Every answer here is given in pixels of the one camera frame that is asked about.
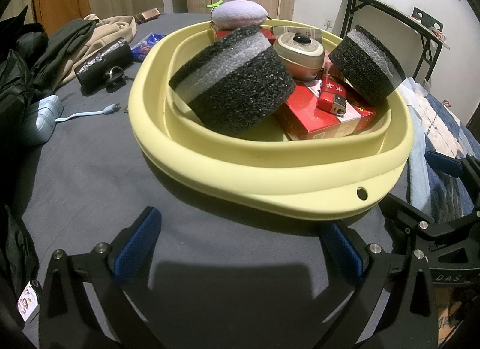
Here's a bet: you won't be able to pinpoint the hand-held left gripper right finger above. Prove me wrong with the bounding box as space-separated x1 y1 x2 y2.
319 221 439 349

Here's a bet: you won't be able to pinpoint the black pouch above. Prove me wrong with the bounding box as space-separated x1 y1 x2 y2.
74 37 133 95

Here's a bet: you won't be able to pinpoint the dark green clothes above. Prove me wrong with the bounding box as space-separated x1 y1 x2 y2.
32 19 96 89

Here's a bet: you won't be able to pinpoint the metal key ring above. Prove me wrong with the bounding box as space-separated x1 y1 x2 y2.
106 66 134 89

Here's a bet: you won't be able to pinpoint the small copper box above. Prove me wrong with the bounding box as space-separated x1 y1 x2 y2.
135 8 162 24

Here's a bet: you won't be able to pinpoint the light blue power bank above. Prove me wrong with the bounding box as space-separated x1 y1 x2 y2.
22 94 64 147

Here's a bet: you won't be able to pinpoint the yellow plastic basin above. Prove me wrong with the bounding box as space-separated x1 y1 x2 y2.
128 17 414 221

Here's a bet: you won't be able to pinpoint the purple fabric pouch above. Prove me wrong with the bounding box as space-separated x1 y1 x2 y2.
207 0 269 30

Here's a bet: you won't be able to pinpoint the black jacket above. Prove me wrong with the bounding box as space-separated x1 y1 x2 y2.
0 5 49 109

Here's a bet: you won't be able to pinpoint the black foam cylinder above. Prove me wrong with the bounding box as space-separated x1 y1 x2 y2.
169 24 296 137
329 25 406 106

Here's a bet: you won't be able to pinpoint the blue checked blanket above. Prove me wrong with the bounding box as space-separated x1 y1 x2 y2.
397 77 480 222

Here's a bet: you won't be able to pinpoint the white charging cable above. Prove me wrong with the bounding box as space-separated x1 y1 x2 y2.
54 103 121 123

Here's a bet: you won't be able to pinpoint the red cigarette carton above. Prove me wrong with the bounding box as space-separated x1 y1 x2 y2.
273 82 377 142

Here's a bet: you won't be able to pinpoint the beige clothes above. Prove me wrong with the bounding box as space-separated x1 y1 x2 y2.
56 14 137 83

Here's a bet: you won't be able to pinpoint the red lighter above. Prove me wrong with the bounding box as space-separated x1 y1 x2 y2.
317 63 347 117

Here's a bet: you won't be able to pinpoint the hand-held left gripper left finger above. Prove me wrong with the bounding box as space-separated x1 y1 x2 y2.
39 206 163 349

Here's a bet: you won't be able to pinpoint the black folding table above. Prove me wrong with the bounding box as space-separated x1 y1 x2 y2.
336 0 451 90

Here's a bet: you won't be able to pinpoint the blue snack packet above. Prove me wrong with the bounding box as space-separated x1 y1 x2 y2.
131 33 166 60

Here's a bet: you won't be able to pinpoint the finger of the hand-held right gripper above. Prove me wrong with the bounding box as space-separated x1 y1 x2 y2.
425 149 480 209
377 192 480 256

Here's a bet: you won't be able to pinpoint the red packets on table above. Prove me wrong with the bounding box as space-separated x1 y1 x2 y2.
410 11 447 42

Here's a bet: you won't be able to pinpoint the round beige tin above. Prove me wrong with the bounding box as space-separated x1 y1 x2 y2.
273 32 325 81

